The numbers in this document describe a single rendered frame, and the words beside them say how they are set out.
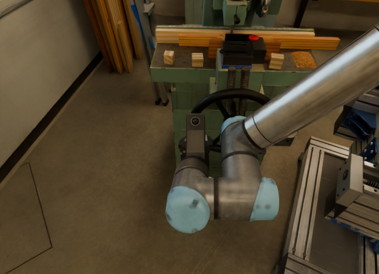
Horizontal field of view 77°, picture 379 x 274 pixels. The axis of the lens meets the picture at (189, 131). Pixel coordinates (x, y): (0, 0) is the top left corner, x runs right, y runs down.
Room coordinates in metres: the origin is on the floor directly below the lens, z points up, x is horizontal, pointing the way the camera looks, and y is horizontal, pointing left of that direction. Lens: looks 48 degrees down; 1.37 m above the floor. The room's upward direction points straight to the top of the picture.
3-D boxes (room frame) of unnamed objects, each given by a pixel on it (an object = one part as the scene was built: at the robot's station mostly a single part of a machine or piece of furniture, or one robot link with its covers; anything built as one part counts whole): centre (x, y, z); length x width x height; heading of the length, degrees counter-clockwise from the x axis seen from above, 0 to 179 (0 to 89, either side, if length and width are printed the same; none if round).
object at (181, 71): (0.76, -0.16, 0.87); 0.61 x 0.30 x 0.06; 87
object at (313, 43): (0.87, -0.26, 0.92); 0.60 x 0.02 x 0.04; 87
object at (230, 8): (0.89, -0.16, 1.03); 0.14 x 0.07 x 0.09; 177
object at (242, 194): (0.22, -0.10, 0.97); 0.11 x 0.11 x 0.08; 87
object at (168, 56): (0.76, 0.07, 0.92); 0.03 x 0.03 x 0.04; 82
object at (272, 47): (0.78, -0.19, 0.93); 0.25 x 0.01 x 0.07; 87
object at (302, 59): (0.77, -0.41, 0.91); 0.10 x 0.07 x 0.02; 177
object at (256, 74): (0.68, -0.16, 0.92); 0.15 x 0.13 x 0.09; 87
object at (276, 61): (0.73, -0.30, 0.92); 0.04 x 0.03 x 0.04; 77
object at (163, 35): (0.89, -0.17, 0.93); 0.60 x 0.02 x 0.05; 87
